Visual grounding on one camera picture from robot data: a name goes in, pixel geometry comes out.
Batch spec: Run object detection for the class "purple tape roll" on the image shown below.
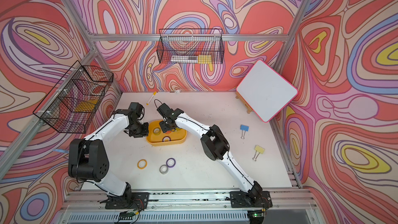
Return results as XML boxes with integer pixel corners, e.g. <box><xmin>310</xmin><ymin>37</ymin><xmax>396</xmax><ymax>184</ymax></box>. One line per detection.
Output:
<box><xmin>162</xmin><ymin>136</ymin><xmax>171</xmax><ymax>142</ymax></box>
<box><xmin>166</xmin><ymin>158</ymin><xmax>176</xmax><ymax>168</ymax></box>

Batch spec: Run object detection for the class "yellow plastic storage box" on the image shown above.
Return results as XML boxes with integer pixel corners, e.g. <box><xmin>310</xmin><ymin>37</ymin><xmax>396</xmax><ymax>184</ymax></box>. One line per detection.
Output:
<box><xmin>146</xmin><ymin>120</ymin><xmax>187</xmax><ymax>146</ymax></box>

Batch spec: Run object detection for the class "orange tape roll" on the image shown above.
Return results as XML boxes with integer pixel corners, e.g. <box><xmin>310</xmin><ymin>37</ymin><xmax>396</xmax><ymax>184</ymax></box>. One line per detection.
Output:
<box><xmin>137</xmin><ymin>159</ymin><xmax>148</xmax><ymax>170</ymax></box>

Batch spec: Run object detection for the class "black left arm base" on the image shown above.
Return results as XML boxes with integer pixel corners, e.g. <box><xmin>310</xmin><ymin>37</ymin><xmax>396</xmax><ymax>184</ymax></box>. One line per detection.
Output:
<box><xmin>100</xmin><ymin>189</ymin><xmax>149</xmax><ymax>211</ymax></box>

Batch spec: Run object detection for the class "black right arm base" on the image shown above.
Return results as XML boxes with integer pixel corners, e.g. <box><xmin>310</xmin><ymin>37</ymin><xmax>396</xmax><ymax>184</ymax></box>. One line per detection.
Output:
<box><xmin>225</xmin><ymin>190</ymin><xmax>273</xmax><ymax>209</ymax></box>

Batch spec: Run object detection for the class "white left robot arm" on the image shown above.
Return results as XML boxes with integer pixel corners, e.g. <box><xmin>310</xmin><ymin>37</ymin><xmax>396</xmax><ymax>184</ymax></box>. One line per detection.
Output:
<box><xmin>68</xmin><ymin>102</ymin><xmax>149</xmax><ymax>201</ymax></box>

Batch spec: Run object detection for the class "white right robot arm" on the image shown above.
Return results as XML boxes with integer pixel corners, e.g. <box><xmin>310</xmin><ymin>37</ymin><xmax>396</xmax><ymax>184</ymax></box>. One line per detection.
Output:
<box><xmin>156</xmin><ymin>103</ymin><xmax>264</xmax><ymax>207</ymax></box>

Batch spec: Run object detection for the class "grey clear tape roll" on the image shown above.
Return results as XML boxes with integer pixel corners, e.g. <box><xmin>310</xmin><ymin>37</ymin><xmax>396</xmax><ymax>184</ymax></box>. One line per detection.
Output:
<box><xmin>159</xmin><ymin>164</ymin><xmax>169</xmax><ymax>175</ymax></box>

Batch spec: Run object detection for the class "yellow capped white marker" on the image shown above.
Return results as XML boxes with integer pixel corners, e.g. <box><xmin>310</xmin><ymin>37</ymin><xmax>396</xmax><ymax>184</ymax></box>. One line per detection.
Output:
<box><xmin>146</xmin><ymin>91</ymin><xmax>158</xmax><ymax>105</ymax></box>

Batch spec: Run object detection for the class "yellow block in basket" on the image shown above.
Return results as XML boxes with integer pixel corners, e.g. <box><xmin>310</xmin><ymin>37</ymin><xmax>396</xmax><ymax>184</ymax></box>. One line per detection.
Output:
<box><xmin>74</xmin><ymin>100</ymin><xmax>98</xmax><ymax>113</ymax></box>

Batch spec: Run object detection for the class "yellow item in back basket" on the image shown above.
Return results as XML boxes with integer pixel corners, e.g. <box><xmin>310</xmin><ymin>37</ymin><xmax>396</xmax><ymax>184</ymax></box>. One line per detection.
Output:
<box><xmin>198</xmin><ymin>55</ymin><xmax>212</xmax><ymax>64</ymax></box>

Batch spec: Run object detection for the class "blue binder clip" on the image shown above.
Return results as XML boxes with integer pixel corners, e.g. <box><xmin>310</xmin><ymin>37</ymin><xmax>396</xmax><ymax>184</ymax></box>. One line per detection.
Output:
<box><xmin>240</xmin><ymin>124</ymin><xmax>249</xmax><ymax>139</ymax></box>

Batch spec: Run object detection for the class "blue cloth bundle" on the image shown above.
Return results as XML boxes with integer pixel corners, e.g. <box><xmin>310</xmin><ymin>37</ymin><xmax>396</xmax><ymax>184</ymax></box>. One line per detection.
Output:
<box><xmin>53</xmin><ymin>149</ymin><xmax>69</xmax><ymax>154</ymax></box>

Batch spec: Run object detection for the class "yellow sticky note pad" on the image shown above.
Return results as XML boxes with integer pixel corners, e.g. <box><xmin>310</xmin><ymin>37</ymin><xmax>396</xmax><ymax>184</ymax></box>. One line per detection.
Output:
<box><xmin>255</xmin><ymin>145</ymin><xmax>265</xmax><ymax>154</ymax></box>

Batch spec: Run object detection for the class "white board pink edge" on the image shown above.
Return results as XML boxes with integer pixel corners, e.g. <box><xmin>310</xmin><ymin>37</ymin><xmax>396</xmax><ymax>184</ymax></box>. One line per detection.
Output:
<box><xmin>236</xmin><ymin>61</ymin><xmax>298</xmax><ymax>122</ymax></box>

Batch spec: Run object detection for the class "black wire basket left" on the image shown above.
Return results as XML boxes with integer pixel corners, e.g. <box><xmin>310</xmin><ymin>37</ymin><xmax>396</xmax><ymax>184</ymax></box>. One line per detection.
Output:
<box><xmin>33</xmin><ymin>61</ymin><xmax>114</xmax><ymax>134</ymax></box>

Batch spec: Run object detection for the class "black wire basket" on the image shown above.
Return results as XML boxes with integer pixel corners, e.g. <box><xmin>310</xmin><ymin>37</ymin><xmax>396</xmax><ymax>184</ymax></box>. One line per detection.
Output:
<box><xmin>157</xmin><ymin>28</ymin><xmax>224</xmax><ymax>64</ymax></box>
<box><xmin>33</xmin><ymin>61</ymin><xmax>114</xmax><ymax>134</ymax></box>

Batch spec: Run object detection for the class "black wire basket back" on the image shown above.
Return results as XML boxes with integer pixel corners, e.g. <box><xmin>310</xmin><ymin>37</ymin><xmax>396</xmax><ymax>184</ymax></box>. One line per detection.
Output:
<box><xmin>157</xmin><ymin>28</ymin><xmax>224</xmax><ymax>64</ymax></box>

